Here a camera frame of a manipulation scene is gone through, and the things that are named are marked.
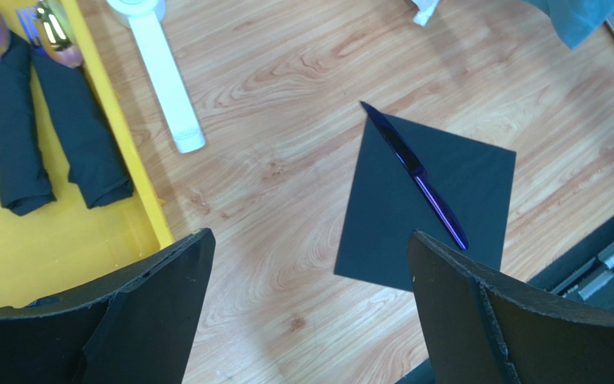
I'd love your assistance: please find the rolled black napkin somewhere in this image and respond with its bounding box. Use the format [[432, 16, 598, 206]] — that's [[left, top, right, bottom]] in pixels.
[[0, 13, 56, 216], [17, 0, 135, 210]]

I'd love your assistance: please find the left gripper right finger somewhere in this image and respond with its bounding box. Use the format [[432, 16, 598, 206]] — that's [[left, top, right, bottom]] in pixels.
[[408, 231, 614, 383]]

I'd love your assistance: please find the purple iridescent knife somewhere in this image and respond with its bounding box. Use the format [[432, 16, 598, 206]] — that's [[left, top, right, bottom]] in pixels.
[[360, 101, 469, 250]]

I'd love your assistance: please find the black paper napkin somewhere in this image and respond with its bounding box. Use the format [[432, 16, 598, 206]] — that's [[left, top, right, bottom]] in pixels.
[[334, 116, 516, 291]]

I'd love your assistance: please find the teal grey shirt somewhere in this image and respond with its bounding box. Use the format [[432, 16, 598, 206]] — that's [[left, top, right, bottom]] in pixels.
[[524, 0, 614, 50]]

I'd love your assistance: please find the left white rack foot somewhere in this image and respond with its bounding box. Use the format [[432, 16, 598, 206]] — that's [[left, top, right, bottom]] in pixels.
[[108, 0, 206, 154]]

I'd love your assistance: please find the white towel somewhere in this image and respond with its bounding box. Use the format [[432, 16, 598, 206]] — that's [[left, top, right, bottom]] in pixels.
[[409, 0, 440, 14]]

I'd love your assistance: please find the rolled black napkin left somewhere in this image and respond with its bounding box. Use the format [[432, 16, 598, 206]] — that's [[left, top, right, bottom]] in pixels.
[[0, 13, 56, 216]]

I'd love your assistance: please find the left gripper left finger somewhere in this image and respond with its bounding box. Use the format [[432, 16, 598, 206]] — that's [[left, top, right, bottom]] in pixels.
[[0, 228, 216, 383]]

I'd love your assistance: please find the yellow plastic bin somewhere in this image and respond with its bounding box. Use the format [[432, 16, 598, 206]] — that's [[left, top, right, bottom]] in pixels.
[[0, 1, 173, 308]]

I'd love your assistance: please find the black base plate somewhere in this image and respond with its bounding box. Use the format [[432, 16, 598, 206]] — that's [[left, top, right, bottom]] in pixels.
[[528, 216, 614, 311]]

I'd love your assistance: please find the rolled black napkin right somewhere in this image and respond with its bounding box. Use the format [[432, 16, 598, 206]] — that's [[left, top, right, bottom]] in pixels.
[[17, 0, 135, 210]]

